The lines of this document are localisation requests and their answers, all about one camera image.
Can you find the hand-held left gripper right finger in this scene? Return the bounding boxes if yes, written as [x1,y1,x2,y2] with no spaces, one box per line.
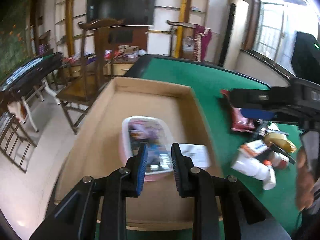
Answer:
[171,142,292,240]

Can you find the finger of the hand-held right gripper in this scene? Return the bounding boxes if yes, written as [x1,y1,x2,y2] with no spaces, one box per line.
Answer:
[241,107,300,128]
[230,87,273,105]

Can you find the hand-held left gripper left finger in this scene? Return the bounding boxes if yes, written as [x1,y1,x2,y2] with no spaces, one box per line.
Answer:
[29,144,148,240]

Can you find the red foil packet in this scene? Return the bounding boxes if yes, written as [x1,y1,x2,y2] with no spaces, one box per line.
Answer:
[221,90,255,133]

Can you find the white printed packet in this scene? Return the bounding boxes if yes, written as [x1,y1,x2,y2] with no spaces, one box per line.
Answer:
[179,144,211,169]

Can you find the white orange toothpaste box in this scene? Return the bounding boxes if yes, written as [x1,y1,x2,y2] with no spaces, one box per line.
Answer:
[239,140,270,158]

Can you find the yellow snack packet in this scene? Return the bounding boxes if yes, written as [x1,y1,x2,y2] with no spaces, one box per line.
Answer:
[265,131,297,153]

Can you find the printed pink pencil case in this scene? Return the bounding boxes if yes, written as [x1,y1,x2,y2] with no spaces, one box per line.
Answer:
[121,116,175,182]

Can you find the white bottle red label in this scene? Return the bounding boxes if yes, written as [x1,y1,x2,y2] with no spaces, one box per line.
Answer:
[271,152,290,170]

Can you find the plain white bottle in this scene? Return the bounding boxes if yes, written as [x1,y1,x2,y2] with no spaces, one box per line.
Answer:
[262,167,277,190]

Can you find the person's right hand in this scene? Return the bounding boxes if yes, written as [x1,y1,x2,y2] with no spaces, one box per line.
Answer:
[296,147,316,212]

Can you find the standing air conditioner tower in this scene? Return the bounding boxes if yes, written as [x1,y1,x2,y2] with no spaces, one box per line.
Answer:
[217,0,249,68]

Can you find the maroon fringed cloth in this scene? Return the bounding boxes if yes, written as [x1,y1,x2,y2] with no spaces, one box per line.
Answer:
[192,24,212,62]

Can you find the barred window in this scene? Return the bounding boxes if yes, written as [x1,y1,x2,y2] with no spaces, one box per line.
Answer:
[250,0,320,64]

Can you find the wooden chair with medallion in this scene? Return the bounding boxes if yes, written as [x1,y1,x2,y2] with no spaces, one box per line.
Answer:
[166,20,200,60]

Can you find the wooden yoke-back chair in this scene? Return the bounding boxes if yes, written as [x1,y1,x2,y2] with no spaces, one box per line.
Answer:
[56,17,125,134]

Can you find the wooden drawer cabinet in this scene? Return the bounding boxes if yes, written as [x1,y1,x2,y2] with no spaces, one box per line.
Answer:
[110,56,140,77]

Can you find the pink plastic bags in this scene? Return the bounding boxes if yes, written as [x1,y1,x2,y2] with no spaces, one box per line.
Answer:
[104,49,118,60]

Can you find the dark slatted chair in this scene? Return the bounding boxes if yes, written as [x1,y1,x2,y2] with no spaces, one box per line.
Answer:
[0,112,38,173]

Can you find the beige rag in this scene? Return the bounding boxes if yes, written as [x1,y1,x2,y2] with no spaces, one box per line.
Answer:
[7,101,27,120]

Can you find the black green-topped table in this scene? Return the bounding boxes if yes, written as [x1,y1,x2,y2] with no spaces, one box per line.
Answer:
[0,52,63,133]

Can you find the black flat television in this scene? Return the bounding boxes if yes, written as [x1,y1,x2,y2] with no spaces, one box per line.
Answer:
[86,0,157,27]

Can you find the black rectangular wall panel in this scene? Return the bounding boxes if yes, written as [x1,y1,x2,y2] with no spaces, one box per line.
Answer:
[108,30,133,43]

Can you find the green flower wall mural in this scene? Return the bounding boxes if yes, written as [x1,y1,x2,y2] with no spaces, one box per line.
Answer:
[0,5,35,80]

